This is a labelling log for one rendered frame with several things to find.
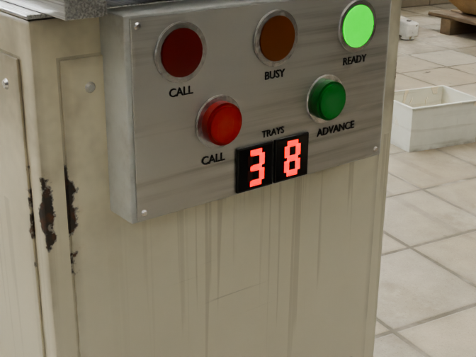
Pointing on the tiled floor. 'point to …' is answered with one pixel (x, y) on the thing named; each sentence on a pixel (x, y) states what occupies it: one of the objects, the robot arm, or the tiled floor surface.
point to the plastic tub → (433, 118)
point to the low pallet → (455, 21)
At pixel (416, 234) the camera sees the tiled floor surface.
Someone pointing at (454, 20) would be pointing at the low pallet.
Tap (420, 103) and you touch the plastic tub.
